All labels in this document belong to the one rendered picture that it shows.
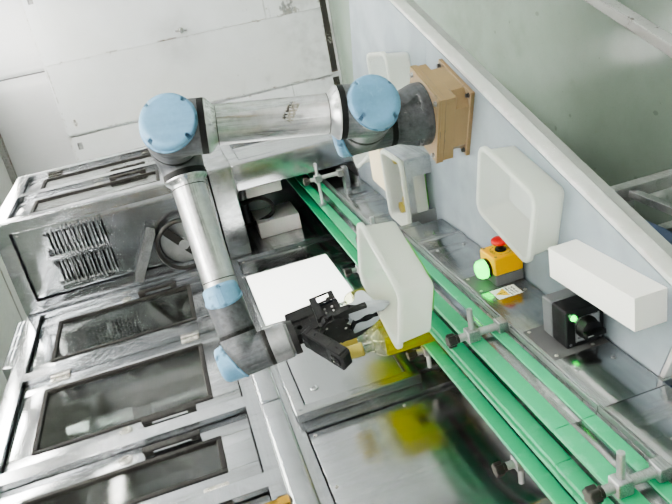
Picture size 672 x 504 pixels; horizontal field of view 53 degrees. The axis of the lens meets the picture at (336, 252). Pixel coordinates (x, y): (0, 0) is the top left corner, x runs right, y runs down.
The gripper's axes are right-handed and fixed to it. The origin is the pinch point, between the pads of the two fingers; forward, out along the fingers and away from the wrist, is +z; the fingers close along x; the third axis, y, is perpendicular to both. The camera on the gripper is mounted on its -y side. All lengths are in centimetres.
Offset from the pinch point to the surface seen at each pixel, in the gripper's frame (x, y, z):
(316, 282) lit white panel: 61, 74, -6
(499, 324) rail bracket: 6.3, -10.0, 20.0
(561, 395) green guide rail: 1.4, -32.1, 20.0
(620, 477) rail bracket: -9, -53, 16
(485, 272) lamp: 9.1, 6.3, 25.5
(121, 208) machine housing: 42, 130, -63
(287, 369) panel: 44, 30, -25
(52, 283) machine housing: 58, 123, -98
